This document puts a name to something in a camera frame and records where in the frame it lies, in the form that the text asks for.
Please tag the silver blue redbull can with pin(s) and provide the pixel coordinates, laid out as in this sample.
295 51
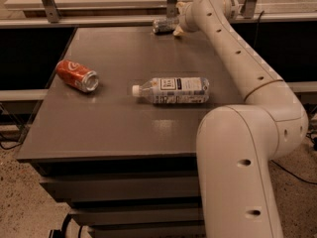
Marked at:
164 25

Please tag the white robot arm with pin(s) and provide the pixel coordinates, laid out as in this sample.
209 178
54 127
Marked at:
234 143

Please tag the red cola can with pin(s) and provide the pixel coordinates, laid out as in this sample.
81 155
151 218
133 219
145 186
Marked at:
77 75

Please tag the clear plastic water bottle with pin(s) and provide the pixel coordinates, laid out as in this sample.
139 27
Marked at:
173 90

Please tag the grey drawer cabinet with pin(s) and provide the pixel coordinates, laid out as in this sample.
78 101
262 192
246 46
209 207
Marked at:
127 168

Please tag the metal guard rail frame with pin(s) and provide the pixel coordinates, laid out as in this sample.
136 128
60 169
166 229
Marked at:
57 13

